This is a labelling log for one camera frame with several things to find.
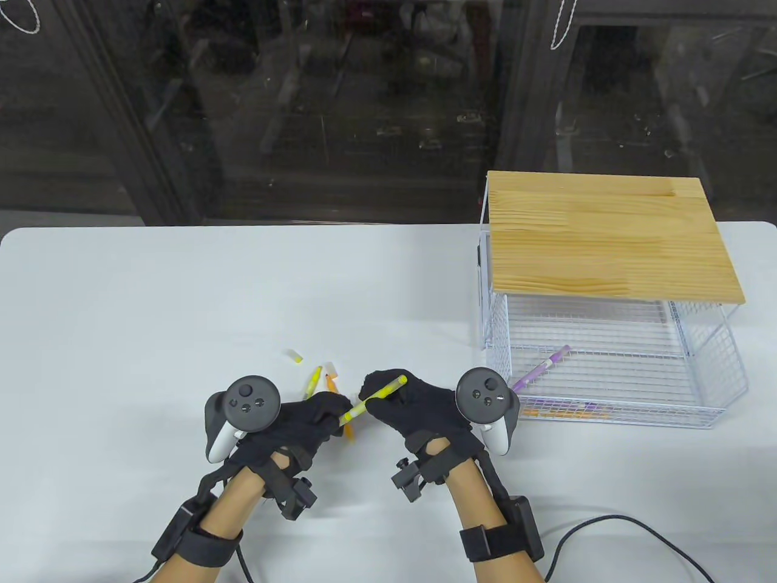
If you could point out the person's right hand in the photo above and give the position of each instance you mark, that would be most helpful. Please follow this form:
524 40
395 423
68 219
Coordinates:
419 407

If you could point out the black left wrist sensor box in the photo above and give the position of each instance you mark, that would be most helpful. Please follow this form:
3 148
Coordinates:
176 531

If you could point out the black left hand controller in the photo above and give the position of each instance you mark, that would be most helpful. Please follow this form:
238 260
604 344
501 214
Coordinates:
252 404

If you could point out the black wrist sensor box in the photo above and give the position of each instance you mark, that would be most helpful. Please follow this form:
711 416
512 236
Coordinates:
527 525
176 531

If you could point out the black right wrist sensor box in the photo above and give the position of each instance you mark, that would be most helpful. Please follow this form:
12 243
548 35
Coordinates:
527 525

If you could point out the black hand controller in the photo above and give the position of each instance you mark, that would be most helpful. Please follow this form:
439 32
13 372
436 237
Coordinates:
482 395
252 404

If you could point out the orange double-ended highlighter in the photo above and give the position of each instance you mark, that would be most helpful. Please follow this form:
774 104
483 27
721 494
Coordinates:
331 382
528 412

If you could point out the black right hand controller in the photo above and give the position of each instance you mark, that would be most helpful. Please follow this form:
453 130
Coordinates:
482 395

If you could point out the yellow double-ended highlighter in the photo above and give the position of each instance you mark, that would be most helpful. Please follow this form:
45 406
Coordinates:
388 387
312 381

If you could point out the dark window mullion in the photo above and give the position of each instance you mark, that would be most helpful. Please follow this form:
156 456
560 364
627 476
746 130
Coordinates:
139 133
522 109

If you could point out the person's left hand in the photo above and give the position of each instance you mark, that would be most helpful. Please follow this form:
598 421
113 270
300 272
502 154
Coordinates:
303 419

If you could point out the person's right forearm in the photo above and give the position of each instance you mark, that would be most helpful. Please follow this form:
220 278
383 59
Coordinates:
479 498

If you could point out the group of clear highlighter caps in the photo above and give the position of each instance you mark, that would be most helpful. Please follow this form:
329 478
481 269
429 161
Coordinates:
295 356

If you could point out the purple double-ended highlighter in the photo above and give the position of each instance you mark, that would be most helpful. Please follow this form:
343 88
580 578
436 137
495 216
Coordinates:
589 405
540 368

